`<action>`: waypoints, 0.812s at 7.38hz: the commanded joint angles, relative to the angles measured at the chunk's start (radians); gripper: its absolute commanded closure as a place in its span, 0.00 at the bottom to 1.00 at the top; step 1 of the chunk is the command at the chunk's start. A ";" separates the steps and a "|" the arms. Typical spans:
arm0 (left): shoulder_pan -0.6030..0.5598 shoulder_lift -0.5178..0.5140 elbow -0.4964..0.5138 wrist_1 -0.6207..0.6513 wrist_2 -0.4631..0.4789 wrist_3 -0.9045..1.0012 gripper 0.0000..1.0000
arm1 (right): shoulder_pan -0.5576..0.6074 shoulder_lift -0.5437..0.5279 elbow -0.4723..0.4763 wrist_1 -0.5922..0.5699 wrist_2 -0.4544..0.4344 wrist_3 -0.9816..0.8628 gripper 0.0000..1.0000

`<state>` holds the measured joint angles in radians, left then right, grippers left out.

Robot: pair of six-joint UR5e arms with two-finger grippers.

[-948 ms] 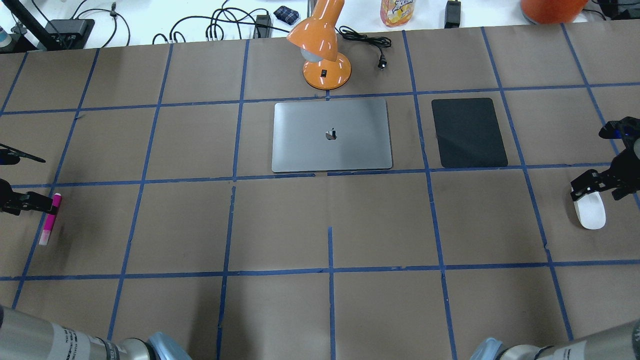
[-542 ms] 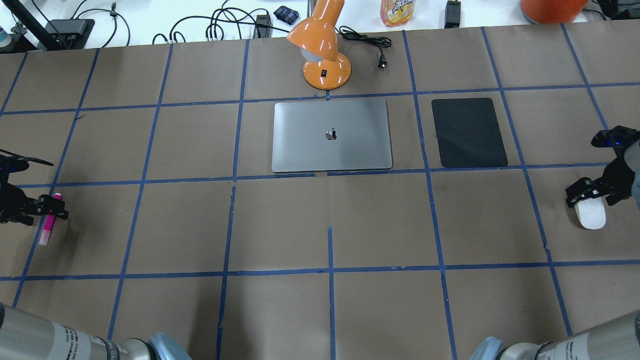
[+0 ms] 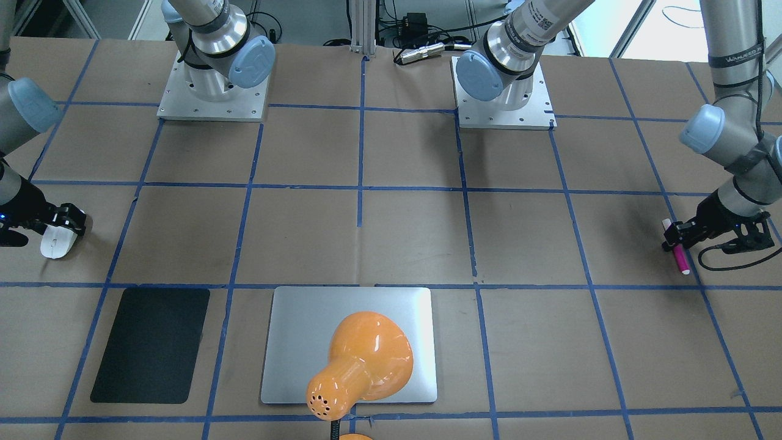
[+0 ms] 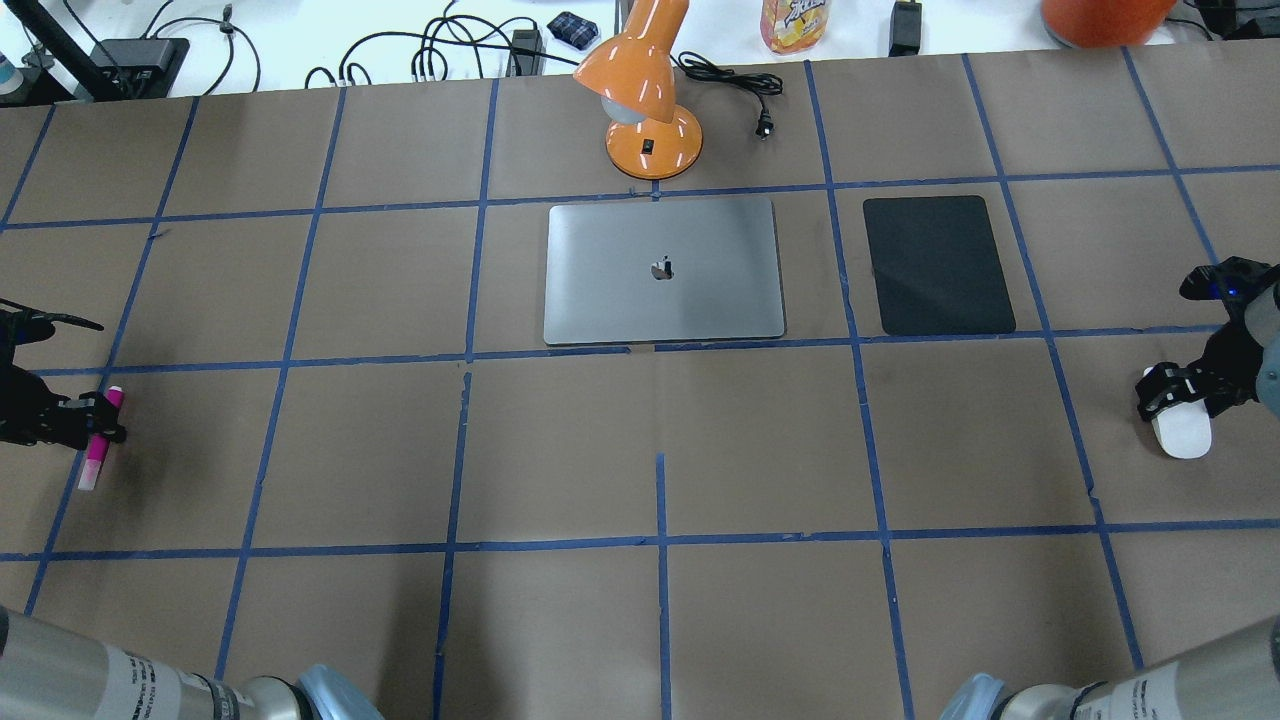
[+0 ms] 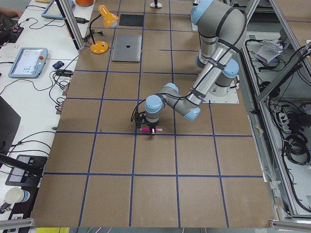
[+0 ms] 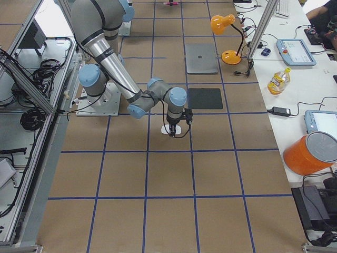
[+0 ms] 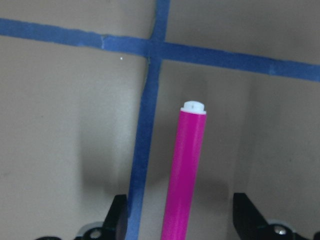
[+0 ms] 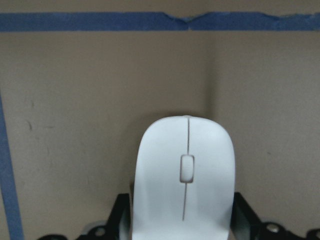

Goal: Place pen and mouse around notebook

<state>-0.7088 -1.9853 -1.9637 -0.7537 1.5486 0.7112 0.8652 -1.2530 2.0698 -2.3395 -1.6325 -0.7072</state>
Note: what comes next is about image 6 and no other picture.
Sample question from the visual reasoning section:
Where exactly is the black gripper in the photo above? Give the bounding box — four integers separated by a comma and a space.
166, 108, 193, 137

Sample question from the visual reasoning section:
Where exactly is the pink marker pen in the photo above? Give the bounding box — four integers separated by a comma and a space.
163, 2, 179, 6

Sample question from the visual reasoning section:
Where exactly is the white computer mouse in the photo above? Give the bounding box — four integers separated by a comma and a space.
161, 124, 182, 135

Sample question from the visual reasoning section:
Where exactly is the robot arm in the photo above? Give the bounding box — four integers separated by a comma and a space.
118, 0, 135, 36
71, 1, 193, 137

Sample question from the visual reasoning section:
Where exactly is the black mousepad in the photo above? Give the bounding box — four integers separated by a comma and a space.
188, 88, 223, 110

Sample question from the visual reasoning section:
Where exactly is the silver laptop notebook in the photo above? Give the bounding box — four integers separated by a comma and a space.
185, 43, 218, 74

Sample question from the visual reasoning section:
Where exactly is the orange desk lamp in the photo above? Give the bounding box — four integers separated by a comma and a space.
210, 14, 243, 65

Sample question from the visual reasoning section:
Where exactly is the small blue device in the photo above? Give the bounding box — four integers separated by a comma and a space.
261, 48, 271, 56

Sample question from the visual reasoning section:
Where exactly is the black power adapter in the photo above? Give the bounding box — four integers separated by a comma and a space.
267, 106, 291, 117

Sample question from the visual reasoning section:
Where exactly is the white keyboard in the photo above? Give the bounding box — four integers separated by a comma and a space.
274, 0, 290, 18

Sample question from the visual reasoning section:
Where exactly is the yellow drink bottle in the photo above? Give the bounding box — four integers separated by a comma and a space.
267, 67, 291, 95

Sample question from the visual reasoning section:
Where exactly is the blue teach pendant far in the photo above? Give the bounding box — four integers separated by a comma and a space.
276, 39, 316, 66

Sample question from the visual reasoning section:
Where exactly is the blue teach pendant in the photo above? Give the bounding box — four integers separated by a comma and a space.
276, 39, 316, 66
304, 110, 337, 139

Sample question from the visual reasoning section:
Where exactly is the orange bucket with lid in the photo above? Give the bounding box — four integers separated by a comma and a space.
283, 131, 336, 176

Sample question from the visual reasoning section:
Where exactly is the blue teach pendant near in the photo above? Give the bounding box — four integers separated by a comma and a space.
304, 110, 337, 139

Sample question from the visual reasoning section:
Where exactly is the person in dark clothes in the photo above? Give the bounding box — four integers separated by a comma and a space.
306, 1, 336, 50

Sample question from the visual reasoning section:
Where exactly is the black box on desk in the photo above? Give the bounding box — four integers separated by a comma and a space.
291, 186, 330, 231

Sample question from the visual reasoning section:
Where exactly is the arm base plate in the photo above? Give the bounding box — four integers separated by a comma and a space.
118, 21, 132, 37
75, 82, 121, 116

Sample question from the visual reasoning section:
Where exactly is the aluminium frame post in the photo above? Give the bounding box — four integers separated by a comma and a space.
247, 0, 279, 61

